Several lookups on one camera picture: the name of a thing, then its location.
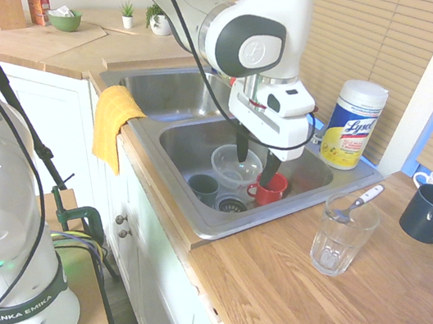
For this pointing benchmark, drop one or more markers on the grey plastic cup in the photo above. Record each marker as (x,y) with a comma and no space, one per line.
(202,186)

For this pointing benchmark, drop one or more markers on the red mug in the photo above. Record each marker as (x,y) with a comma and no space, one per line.
(269,196)

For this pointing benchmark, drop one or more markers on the green clamp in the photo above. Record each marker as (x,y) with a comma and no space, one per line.
(79,214)

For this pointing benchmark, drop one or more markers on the Lysol wipes canister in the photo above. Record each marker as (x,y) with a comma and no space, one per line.
(351,126)

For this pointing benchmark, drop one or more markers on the white kitchen cabinet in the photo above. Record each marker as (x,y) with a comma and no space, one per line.
(62,115)

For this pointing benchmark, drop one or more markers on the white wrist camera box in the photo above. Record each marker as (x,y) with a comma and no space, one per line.
(293,100)

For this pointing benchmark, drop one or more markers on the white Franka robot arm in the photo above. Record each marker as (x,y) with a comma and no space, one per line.
(262,11)

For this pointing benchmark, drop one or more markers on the wide wooden window blind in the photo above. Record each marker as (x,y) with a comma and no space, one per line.
(346,34)

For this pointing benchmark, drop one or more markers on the stainless steel double sink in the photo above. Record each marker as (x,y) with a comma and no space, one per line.
(194,96)

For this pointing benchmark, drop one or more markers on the bushy plant in white pot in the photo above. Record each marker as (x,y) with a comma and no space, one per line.
(159,21)

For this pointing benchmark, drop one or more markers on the small plant in white pot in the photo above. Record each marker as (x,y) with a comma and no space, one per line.
(127,18)

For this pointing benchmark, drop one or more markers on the green bowl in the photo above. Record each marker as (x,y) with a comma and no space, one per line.
(65,22)

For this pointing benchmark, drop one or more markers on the wooden cutting board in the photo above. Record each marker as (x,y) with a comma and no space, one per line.
(33,38)

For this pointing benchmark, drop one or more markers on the clear plastic bowl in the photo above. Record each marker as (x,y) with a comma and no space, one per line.
(225,169)

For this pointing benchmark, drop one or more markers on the metal sink hole cap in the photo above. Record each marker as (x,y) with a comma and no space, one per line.
(317,137)

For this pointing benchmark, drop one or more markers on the metal sink drain strainer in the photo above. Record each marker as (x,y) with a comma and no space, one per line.
(232,205)

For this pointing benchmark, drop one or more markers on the metal cabinet knob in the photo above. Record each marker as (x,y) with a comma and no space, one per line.
(120,219)
(124,233)

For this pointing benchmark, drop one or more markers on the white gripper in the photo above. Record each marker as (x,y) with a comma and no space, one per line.
(275,132)

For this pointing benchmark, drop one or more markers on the yellow dish cloth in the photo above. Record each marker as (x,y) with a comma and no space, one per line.
(111,127)

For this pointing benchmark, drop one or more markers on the orange cardboard box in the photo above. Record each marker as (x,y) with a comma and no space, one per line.
(37,9)

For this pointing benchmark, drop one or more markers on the clear drinking glass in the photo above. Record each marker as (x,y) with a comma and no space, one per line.
(337,244)

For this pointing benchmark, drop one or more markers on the navy blue mug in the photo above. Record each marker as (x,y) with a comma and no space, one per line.
(428,214)

